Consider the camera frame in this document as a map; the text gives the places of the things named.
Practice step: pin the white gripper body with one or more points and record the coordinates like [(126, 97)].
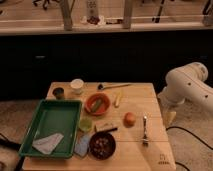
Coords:
[(168, 115)]

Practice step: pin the orange apple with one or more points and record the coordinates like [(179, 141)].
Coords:
[(129, 119)]

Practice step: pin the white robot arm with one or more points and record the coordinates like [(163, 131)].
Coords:
[(185, 82)]

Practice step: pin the green plastic tray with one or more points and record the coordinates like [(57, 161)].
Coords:
[(52, 119)]

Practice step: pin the white cloth in tray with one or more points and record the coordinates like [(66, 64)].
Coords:
[(47, 143)]

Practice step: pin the metal fork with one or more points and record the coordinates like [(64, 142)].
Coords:
[(145, 138)]

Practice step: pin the yellow banana piece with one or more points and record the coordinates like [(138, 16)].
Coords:
[(118, 99)]

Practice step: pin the orange bowl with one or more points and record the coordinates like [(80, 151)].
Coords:
[(104, 106)]

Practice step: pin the green cucumber piece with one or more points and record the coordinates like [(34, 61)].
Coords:
[(96, 105)]

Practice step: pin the dark plate with food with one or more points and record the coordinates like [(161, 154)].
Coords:
[(102, 145)]

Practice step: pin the small green cup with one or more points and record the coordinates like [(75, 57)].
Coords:
[(85, 124)]

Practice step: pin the blue sponge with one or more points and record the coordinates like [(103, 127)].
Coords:
[(82, 145)]

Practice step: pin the white paper cup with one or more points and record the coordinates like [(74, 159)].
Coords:
[(77, 86)]

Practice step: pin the dark small cup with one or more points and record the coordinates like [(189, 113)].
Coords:
[(58, 93)]

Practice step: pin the brush with black handle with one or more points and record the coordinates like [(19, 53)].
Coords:
[(105, 127)]

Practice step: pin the wooden handled black spoon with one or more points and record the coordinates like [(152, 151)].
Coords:
[(103, 87)]

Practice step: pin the wooden shelf frame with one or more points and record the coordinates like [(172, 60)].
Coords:
[(103, 16)]

